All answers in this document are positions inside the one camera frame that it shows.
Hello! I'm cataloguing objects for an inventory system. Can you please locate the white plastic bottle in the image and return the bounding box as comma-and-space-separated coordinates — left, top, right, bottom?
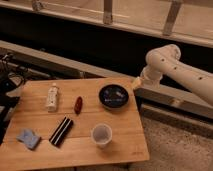
46, 83, 59, 112

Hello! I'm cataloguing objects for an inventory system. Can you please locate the black bowl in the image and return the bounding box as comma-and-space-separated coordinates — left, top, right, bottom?
99, 84, 129, 109

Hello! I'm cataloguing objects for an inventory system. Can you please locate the black striped box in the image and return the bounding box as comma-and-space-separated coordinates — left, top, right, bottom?
49, 117, 74, 147

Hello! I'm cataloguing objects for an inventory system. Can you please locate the black cables and equipment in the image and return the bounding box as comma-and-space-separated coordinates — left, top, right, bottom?
0, 51, 29, 144

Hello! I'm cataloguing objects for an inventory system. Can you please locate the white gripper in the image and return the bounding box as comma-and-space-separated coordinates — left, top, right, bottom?
132, 66, 162, 90

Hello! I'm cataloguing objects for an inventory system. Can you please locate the red pepper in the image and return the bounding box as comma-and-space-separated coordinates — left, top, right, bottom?
74, 96, 83, 115

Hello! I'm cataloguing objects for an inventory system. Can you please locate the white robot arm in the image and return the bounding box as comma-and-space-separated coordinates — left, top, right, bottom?
132, 44, 213, 106

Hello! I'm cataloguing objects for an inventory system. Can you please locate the blue cloth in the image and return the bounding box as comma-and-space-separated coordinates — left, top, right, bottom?
16, 129, 41, 150

